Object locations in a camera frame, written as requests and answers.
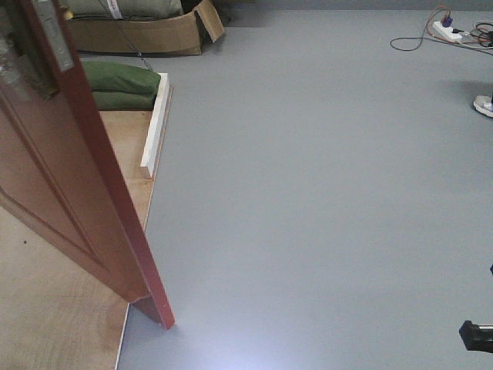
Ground plywood base platform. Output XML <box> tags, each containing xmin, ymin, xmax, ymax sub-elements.
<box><xmin>1</xmin><ymin>111</ymin><xmax>154</xmax><ymax>369</ymax></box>

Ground brown cardboard box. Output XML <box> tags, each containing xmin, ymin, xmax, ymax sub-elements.
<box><xmin>67</xmin><ymin>1</ymin><xmax>224</xmax><ymax>56</ymax></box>

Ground white power strip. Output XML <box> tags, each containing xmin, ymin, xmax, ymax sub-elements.
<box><xmin>432</xmin><ymin>21</ymin><xmax>462</xmax><ymax>42</ymax></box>

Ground purple plug adapter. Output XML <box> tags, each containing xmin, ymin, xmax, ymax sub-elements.
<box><xmin>441</xmin><ymin>15</ymin><xmax>453</xmax><ymax>28</ymax></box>

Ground lower green sandbag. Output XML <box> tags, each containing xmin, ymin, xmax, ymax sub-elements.
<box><xmin>92</xmin><ymin>91</ymin><xmax>156</xmax><ymax>111</ymax></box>

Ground upper green sandbag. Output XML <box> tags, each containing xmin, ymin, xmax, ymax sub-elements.
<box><xmin>82</xmin><ymin>61</ymin><xmax>161</xmax><ymax>95</ymax></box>

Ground brown wooden door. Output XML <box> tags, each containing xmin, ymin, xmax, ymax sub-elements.
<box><xmin>1</xmin><ymin>1</ymin><xmax>175</xmax><ymax>328</ymax></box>

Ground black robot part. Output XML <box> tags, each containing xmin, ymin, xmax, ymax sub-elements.
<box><xmin>459</xmin><ymin>321</ymin><xmax>493</xmax><ymax>353</ymax></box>

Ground green sandbag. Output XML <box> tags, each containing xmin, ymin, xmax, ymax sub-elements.
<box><xmin>82</xmin><ymin>61</ymin><xmax>161</xmax><ymax>95</ymax></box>
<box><xmin>92</xmin><ymin>91</ymin><xmax>156</xmax><ymax>111</ymax></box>

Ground person's grey sneaker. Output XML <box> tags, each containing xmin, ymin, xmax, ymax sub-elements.
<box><xmin>473</xmin><ymin>96</ymin><xmax>493</xmax><ymax>118</ymax></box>

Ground white far side rail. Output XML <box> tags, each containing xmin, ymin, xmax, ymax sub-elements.
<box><xmin>139</xmin><ymin>73</ymin><xmax>171</xmax><ymax>179</ymax></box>

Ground olive sandbag in box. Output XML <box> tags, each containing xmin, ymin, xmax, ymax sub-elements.
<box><xmin>59</xmin><ymin>0</ymin><xmax>183</xmax><ymax>20</ymax></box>

